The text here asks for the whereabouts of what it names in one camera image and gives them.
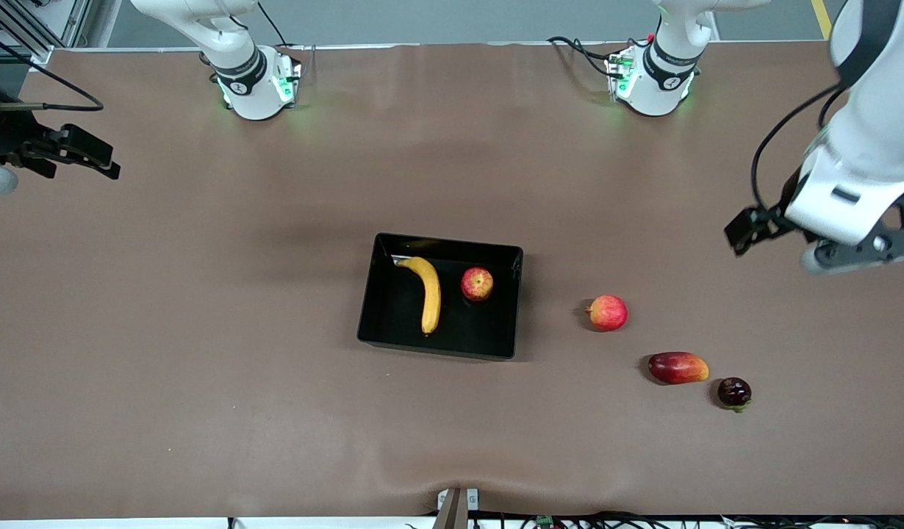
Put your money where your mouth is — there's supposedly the red yellow apple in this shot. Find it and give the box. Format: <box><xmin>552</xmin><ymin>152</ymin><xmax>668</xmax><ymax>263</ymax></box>
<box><xmin>461</xmin><ymin>267</ymin><xmax>495</xmax><ymax>303</ymax></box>

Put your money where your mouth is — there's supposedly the black plastic box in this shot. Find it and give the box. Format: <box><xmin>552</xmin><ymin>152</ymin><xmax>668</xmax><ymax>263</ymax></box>
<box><xmin>356</xmin><ymin>232</ymin><xmax>525</xmax><ymax>361</ymax></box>

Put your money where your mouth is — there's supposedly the yellow banana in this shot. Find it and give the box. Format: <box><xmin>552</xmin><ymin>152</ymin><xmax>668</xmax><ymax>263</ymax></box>
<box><xmin>397</xmin><ymin>256</ymin><xmax>442</xmax><ymax>337</ymax></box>

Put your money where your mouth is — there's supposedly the red apple left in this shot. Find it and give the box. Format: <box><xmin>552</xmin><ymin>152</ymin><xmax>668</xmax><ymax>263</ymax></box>
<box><xmin>586</xmin><ymin>294</ymin><xmax>629</xmax><ymax>333</ymax></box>

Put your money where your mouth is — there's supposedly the red mango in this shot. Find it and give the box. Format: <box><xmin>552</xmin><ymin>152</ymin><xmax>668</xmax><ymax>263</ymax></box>
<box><xmin>647</xmin><ymin>351</ymin><xmax>711</xmax><ymax>386</ymax></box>

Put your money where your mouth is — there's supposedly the dark purple mangosteen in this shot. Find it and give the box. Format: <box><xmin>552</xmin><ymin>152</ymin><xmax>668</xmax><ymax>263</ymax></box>
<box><xmin>717</xmin><ymin>377</ymin><xmax>753</xmax><ymax>414</ymax></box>

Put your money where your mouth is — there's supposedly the brown table cover sheet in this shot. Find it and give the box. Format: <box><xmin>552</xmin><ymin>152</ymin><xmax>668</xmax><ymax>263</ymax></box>
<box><xmin>0</xmin><ymin>40</ymin><xmax>904</xmax><ymax>519</ymax></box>

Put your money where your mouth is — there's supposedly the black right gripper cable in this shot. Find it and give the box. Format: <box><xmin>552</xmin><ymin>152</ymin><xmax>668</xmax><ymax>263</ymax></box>
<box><xmin>0</xmin><ymin>26</ymin><xmax>105</xmax><ymax>113</ymax></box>

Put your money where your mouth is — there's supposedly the black left camera bracket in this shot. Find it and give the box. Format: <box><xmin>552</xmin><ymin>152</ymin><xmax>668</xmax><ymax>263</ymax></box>
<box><xmin>812</xmin><ymin>192</ymin><xmax>904</xmax><ymax>270</ymax></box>

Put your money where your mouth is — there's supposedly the aluminium profile frame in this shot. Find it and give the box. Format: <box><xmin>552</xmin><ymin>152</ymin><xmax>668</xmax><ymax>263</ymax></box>
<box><xmin>0</xmin><ymin>0</ymin><xmax>94</xmax><ymax>67</ymax></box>

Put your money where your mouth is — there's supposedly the black right arm base cable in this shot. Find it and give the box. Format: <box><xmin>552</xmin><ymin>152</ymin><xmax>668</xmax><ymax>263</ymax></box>
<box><xmin>257</xmin><ymin>0</ymin><xmax>291</xmax><ymax>48</ymax></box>

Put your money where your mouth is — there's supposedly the black arm base cable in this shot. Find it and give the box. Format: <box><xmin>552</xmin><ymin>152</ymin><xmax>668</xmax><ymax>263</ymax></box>
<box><xmin>257</xmin><ymin>0</ymin><xmax>291</xmax><ymax>48</ymax></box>
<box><xmin>546</xmin><ymin>35</ymin><xmax>633</xmax><ymax>78</ymax></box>

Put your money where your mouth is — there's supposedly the black left arm base cable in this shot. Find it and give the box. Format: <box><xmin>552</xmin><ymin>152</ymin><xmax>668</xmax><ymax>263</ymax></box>
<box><xmin>546</xmin><ymin>35</ymin><xmax>633</xmax><ymax>78</ymax></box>

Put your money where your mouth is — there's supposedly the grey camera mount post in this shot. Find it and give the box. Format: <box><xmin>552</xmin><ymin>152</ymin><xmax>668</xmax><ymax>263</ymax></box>
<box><xmin>434</xmin><ymin>487</ymin><xmax>481</xmax><ymax>529</ymax></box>

